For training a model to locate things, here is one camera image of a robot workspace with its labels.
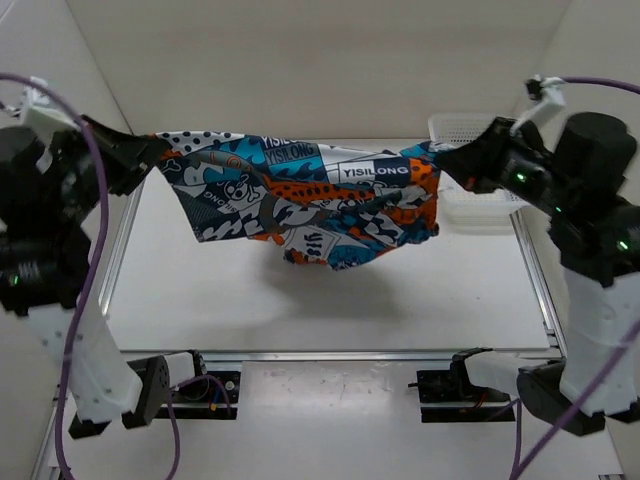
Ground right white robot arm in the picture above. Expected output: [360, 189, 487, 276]
[435, 112, 639, 436]

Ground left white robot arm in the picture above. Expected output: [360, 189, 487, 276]
[1, 120, 210, 439]

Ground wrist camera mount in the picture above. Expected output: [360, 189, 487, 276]
[12, 85, 80, 145]
[510, 75, 566, 136]

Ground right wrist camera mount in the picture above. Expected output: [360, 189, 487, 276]
[510, 75, 566, 136]

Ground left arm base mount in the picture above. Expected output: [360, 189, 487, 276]
[164, 350, 242, 420]

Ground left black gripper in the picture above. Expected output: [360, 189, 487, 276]
[43, 114, 166, 225]

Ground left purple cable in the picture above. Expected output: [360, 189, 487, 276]
[0, 73, 231, 480]

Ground white plastic basket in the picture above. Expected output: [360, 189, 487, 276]
[428, 113, 526, 230]

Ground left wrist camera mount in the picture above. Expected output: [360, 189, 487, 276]
[12, 85, 80, 145]

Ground aluminium frame rail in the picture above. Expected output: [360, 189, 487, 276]
[123, 347, 562, 363]

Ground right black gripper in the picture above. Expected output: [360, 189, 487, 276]
[437, 117, 581, 218]

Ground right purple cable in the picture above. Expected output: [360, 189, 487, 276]
[509, 76, 640, 480]

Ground purple cable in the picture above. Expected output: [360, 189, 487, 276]
[0, 73, 231, 480]
[509, 76, 640, 480]

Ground colourful patterned shorts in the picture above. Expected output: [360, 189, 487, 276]
[156, 131, 450, 270]

